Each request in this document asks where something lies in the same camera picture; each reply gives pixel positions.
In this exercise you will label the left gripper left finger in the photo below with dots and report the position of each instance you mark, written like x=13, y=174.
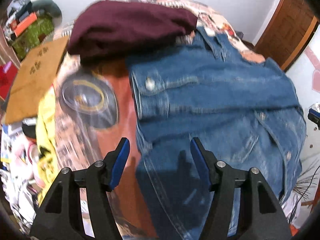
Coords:
x=60, y=217

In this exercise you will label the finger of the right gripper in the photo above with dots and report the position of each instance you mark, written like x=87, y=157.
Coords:
x=314, y=116

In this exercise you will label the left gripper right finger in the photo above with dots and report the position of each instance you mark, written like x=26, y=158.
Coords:
x=260, y=214

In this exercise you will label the blue denim jacket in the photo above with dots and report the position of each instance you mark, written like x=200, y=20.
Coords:
x=246, y=113

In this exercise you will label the brown wooden door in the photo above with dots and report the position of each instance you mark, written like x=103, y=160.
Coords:
x=291, y=27

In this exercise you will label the wooden lap desk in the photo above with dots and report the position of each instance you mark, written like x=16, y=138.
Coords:
x=35, y=76

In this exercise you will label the green patterned box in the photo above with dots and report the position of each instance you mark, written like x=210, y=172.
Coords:
x=33, y=36

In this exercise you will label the maroon folded garment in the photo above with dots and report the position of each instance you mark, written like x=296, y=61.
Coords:
x=113, y=29

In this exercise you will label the orange box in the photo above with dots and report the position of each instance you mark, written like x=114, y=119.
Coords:
x=25, y=24

